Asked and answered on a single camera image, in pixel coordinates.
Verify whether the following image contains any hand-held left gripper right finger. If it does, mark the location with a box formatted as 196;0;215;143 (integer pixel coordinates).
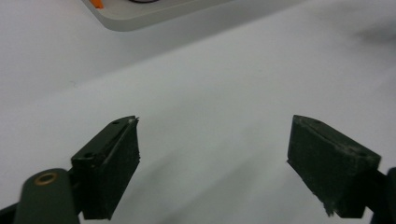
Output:
286;114;382;219

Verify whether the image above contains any white table sheet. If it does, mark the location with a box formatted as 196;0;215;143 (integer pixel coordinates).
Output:
0;0;396;224

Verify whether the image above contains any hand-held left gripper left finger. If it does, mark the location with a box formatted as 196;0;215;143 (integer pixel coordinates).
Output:
70;115;141;221

